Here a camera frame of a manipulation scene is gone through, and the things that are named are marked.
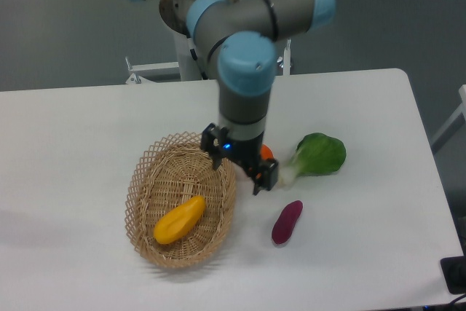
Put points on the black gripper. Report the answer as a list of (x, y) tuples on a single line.
[(219, 145)]

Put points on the yellow mango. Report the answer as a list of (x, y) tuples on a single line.
[(178, 222)]

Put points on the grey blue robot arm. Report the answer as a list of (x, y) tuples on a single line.
[(235, 45)]

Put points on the woven wicker basket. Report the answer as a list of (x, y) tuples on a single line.
[(174, 174)]

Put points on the orange tangerine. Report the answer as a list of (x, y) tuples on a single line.
[(266, 153)]

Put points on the green bok choy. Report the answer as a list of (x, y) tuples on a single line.
[(316, 154)]

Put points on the purple sweet potato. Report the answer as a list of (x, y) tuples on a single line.
[(285, 224)]

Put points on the black device at table edge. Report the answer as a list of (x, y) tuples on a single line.
[(453, 269)]

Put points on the white metal base frame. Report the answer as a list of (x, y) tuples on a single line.
[(170, 72)]

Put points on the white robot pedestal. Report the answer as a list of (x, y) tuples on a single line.
[(174, 15)]

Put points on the white frame at right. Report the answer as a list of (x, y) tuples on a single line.
[(452, 124)]

